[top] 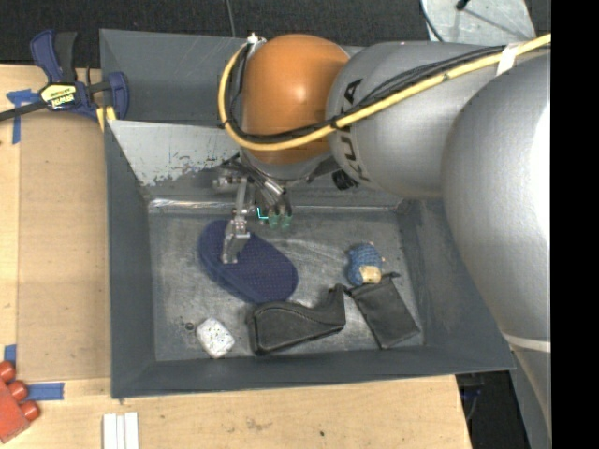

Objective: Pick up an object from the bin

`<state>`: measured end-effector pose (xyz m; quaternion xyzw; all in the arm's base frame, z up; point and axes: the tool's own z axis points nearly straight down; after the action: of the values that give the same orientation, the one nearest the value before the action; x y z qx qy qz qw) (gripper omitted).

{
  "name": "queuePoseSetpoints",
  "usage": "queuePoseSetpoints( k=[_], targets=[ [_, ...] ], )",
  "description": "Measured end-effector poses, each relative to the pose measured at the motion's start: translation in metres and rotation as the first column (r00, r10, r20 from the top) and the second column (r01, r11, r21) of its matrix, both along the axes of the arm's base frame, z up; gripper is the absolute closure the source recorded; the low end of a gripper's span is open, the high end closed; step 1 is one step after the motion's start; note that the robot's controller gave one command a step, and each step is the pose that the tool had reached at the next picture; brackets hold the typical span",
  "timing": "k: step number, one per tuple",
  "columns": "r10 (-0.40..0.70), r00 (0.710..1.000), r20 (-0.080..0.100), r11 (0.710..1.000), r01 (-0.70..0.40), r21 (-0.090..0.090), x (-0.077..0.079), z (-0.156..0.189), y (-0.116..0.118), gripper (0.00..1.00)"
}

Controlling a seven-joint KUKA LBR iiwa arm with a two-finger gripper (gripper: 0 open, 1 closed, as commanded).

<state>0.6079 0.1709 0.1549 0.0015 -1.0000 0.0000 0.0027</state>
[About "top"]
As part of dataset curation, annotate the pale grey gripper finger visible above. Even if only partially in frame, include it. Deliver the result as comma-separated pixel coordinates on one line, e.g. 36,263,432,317
232,217,252,265
221,217,241,265

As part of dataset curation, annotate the dark blue oval mesh pad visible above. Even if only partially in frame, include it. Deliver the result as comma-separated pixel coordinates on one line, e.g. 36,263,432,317
196,219,300,305

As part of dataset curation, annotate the white speckled small case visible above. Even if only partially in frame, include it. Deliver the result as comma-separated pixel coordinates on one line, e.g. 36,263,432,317
195,317,237,360

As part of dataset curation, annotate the grey metal bin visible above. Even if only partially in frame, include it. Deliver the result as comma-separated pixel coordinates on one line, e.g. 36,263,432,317
97,28,517,399

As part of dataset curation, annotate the black wedge fabric case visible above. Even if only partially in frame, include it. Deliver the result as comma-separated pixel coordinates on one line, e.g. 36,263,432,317
245,282,348,357

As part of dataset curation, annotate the blue knitted toy animal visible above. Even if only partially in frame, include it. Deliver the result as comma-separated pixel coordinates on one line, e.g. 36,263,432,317
344,242,387,287

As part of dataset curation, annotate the black fabric pouch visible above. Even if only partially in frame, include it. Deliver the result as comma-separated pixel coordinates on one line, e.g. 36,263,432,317
347,271,422,351

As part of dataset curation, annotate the pale wood board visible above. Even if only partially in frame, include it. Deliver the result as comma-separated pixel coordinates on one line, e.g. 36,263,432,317
16,115,113,383

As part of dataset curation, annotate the black cylinder on white bracket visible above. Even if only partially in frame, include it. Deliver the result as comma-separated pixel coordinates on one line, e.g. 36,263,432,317
307,155,361,192

